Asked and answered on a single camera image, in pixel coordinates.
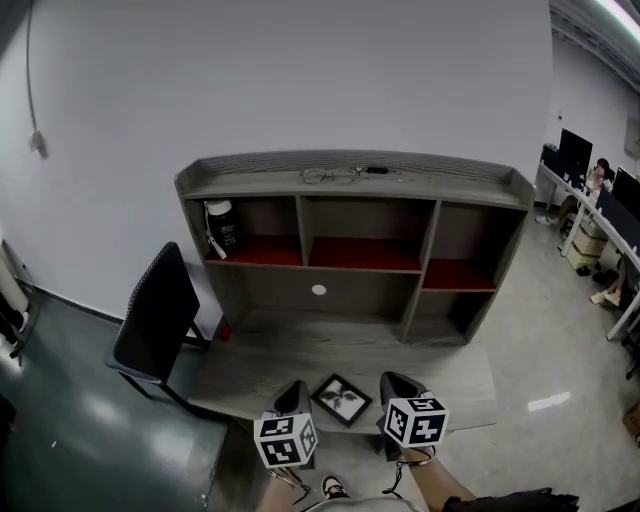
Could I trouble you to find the beige storage box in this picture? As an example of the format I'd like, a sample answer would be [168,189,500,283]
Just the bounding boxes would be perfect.
[569,242,604,272]
[577,218,610,247]

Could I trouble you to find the cardboard box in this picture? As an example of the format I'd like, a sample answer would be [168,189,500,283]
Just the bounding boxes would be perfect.
[623,398,640,447]

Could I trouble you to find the black water bottle white lid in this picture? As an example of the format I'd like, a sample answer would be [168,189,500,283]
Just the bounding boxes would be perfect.
[202,198,241,262]

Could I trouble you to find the grey wooden shelf hutch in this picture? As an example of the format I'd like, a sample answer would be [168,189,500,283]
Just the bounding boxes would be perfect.
[173,148,538,348]

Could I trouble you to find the grey wall panel box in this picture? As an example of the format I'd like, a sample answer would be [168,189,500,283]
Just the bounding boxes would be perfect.
[624,116,640,162]

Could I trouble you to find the black bag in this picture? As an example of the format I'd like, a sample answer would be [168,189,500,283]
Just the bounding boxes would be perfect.
[438,486,582,512]

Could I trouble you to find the black office chair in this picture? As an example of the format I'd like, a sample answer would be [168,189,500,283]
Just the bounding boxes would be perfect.
[619,308,640,382]

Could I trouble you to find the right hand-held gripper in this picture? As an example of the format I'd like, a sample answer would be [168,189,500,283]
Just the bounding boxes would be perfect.
[375,370,450,462]

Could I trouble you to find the white and black sneaker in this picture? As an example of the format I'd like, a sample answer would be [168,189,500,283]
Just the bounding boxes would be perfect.
[320,474,350,501]

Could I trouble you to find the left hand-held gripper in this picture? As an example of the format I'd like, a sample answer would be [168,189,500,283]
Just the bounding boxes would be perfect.
[253,380,319,470]

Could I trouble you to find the ceiling tube light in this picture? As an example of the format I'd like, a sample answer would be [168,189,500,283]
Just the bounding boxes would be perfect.
[591,0,640,37]

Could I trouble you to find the black framed picture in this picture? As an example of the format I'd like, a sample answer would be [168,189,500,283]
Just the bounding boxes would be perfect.
[309,372,374,429]

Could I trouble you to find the clear eyeglasses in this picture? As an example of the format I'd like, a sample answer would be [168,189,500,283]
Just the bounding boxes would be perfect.
[298,166,363,187]

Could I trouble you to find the thin wrist bracelet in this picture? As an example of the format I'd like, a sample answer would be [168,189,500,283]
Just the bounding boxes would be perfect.
[269,466,312,502]
[381,445,438,499]

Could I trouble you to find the grey wall conduit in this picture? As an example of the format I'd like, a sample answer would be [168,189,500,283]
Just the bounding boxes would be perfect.
[23,0,42,135]

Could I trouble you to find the person's left forearm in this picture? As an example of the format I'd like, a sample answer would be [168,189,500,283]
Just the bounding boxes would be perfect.
[256,468,303,512]

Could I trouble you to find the grey wall junction box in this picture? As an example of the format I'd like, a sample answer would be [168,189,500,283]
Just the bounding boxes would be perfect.
[26,129,52,162]

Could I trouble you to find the person's right forearm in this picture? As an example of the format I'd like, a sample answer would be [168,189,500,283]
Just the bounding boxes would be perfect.
[398,447,480,512]

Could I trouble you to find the black computer monitor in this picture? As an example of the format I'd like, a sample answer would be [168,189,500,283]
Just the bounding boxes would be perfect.
[558,127,595,174]
[539,144,563,177]
[594,189,640,249]
[611,169,640,208]

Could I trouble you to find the long white office desk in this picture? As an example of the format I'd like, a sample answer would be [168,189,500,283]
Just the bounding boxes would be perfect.
[534,161,640,342]

